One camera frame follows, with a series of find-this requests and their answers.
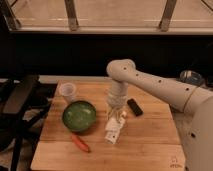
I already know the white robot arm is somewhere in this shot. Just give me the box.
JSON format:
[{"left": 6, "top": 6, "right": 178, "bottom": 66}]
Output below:
[{"left": 106, "top": 59, "right": 213, "bottom": 171}]

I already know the black rectangular block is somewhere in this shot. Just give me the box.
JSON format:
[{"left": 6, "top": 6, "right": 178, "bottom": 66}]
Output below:
[{"left": 127, "top": 99, "right": 143, "bottom": 116}]

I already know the white sponge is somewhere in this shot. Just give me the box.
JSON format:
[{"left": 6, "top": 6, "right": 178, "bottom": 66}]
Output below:
[{"left": 105, "top": 118, "right": 125, "bottom": 132}]

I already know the orange carrot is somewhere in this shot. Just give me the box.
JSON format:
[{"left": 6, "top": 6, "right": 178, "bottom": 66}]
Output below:
[{"left": 71, "top": 134, "right": 90, "bottom": 153}]

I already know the clear plastic cup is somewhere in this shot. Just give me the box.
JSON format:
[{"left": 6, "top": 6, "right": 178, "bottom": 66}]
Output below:
[{"left": 59, "top": 83, "right": 76, "bottom": 103}]

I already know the green ceramic bowl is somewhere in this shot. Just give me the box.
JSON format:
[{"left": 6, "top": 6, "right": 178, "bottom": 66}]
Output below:
[{"left": 62, "top": 100, "right": 96, "bottom": 132}]

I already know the round metal dish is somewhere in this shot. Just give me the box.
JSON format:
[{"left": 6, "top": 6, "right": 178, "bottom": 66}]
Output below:
[{"left": 180, "top": 70, "right": 204, "bottom": 86}]

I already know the metal window frame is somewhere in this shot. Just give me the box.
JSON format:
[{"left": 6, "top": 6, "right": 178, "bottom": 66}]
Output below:
[{"left": 0, "top": 0, "right": 213, "bottom": 35}]

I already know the white squeeze bottle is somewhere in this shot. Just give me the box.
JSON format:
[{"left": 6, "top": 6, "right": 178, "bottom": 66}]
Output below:
[{"left": 105, "top": 111, "right": 127, "bottom": 144}]

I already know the black chair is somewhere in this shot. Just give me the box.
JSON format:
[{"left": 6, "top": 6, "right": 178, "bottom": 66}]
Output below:
[{"left": 0, "top": 75, "right": 51, "bottom": 171}]

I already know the wooden cutting board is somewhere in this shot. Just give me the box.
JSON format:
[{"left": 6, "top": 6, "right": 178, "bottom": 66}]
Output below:
[{"left": 31, "top": 81, "right": 185, "bottom": 171}]

